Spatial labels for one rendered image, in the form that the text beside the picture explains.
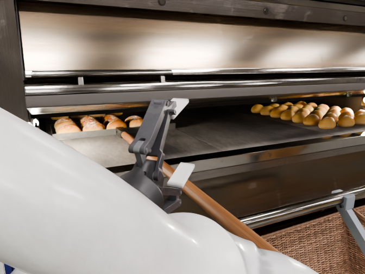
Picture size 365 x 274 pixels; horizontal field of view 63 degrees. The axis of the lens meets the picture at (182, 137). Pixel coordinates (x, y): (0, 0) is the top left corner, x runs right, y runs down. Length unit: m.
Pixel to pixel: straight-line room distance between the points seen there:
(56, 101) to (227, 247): 0.55
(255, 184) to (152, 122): 0.79
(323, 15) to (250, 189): 0.68
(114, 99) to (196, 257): 0.56
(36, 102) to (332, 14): 1.03
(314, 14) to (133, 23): 0.65
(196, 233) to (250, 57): 0.87
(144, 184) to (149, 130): 0.08
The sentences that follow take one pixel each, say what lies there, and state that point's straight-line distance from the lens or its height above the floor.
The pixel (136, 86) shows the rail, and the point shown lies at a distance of 0.71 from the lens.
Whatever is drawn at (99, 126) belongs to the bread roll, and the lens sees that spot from 1.36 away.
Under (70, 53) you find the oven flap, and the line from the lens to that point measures 0.82.
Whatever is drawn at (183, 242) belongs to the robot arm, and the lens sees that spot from 0.16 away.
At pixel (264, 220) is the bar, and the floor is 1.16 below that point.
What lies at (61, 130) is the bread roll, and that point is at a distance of 1.35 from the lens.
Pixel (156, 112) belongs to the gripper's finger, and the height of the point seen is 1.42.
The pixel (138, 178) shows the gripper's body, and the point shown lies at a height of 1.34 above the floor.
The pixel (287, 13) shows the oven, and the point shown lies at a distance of 1.13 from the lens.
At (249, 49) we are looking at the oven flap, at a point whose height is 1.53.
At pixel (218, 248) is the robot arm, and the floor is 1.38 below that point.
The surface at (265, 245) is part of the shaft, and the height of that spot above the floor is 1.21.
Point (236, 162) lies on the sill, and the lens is 1.06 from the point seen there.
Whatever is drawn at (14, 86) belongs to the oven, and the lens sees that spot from 0.82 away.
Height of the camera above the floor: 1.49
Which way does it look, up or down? 14 degrees down
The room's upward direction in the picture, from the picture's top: straight up
